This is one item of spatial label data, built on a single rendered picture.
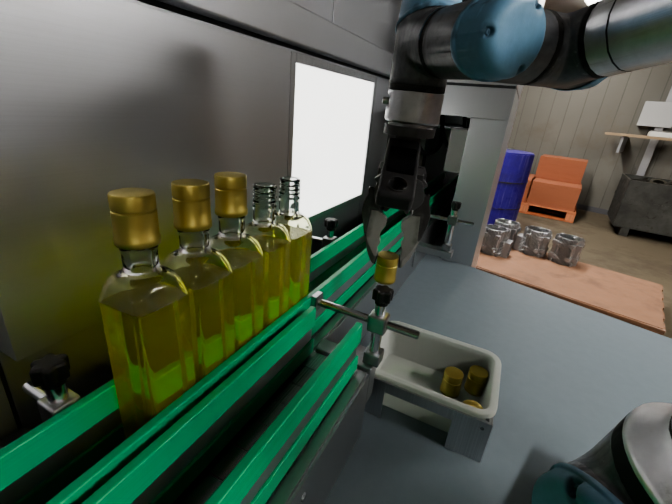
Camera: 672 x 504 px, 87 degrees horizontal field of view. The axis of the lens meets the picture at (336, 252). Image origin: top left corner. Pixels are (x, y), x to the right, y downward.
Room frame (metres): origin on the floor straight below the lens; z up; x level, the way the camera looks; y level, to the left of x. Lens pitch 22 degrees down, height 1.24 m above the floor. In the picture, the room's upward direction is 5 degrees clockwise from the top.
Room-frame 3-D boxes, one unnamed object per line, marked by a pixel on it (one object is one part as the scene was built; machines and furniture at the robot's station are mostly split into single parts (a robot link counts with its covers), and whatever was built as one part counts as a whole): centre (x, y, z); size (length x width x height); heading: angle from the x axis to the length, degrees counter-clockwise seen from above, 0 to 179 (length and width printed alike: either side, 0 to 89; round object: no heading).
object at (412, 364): (0.52, -0.19, 0.80); 0.22 x 0.17 x 0.09; 66
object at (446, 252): (1.04, -0.31, 0.90); 0.17 x 0.05 x 0.23; 66
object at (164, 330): (0.28, 0.17, 0.99); 0.06 x 0.06 x 0.21; 66
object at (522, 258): (2.63, -1.76, 0.19); 1.38 x 0.96 x 0.39; 49
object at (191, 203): (0.33, 0.14, 1.14); 0.04 x 0.04 x 0.04
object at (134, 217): (0.28, 0.17, 1.14); 0.04 x 0.04 x 0.04
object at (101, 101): (0.69, 0.13, 1.15); 0.90 x 0.03 x 0.34; 156
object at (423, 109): (0.53, -0.08, 1.24); 0.08 x 0.08 x 0.05
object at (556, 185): (5.57, -2.92, 0.40); 1.43 x 1.12 x 0.80; 49
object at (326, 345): (0.46, -0.03, 0.85); 0.09 x 0.04 x 0.07; 66
